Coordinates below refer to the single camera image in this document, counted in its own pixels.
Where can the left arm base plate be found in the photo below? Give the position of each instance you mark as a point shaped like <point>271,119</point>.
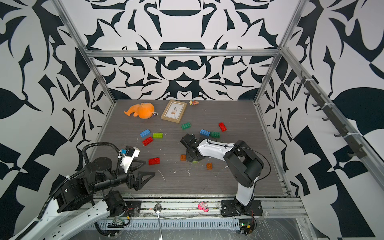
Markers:
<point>131,209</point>

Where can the wooden picture frame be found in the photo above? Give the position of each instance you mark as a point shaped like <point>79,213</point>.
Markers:
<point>174,111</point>

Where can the small toy figure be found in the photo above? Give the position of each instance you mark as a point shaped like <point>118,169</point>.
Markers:
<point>193,103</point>

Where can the dark green lego brick centre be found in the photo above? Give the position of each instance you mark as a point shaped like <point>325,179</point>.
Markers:
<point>186,126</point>

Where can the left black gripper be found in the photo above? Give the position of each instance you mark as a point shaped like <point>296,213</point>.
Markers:
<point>134,182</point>

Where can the red lego brick upper left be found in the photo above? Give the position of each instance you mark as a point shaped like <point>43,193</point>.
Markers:
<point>147,141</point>

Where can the red lego brick far right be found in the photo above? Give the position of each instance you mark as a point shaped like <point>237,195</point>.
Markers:
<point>222,127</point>

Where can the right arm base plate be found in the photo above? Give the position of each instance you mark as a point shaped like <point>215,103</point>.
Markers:
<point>233,208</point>

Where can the red lego brick lower left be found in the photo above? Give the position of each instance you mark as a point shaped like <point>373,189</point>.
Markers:
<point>154,161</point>

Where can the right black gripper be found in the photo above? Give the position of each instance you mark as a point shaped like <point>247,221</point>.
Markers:
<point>188,158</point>

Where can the wall hook rack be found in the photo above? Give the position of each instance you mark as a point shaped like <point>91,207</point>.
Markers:
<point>335,116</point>

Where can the orange plush toy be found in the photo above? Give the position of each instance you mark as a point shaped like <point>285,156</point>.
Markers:
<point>143,110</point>

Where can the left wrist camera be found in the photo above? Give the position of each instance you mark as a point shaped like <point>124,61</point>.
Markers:
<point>127,156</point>

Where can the blue lego brick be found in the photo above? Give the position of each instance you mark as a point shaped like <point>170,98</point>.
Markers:
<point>145,133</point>
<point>205,133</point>

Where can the pink toy on rail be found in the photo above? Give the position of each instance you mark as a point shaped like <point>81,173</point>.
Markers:
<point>203,206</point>

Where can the metal spoon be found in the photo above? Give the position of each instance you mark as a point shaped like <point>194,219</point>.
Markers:
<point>157,210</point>

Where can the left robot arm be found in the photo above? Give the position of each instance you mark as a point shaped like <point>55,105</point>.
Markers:
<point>87,196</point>

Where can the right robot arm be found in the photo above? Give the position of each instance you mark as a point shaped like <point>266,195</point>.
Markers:
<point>244,163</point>

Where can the green lego brick right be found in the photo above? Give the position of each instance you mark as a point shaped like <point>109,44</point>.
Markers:
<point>215,134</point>

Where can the red lego brick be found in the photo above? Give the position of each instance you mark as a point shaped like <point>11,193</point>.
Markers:
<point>154,161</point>
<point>222,127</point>
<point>147,141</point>

